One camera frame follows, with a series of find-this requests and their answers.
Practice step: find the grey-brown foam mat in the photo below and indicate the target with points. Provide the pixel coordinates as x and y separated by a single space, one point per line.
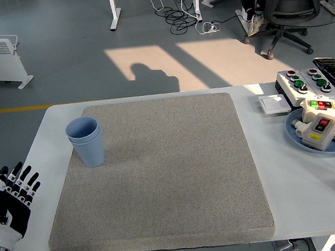
178 177

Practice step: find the blue round plate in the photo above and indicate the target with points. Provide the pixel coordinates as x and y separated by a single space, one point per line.
296 141

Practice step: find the white wall switch plate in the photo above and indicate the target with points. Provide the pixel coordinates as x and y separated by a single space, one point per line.
273 105

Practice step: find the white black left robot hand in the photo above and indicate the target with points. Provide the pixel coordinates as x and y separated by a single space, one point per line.
10 215

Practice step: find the white push-button control box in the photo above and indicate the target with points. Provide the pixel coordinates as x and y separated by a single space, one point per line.
288 90

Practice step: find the white red-black start-stop switch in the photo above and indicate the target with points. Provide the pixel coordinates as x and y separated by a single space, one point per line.
318 134

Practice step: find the blue ribbed plastic cup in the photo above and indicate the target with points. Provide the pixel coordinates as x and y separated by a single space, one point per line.
84 128
91 155

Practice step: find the white table leg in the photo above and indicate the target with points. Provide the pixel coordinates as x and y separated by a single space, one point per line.
325 245

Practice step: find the white green-red button box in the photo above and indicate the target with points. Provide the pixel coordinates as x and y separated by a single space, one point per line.
309 112

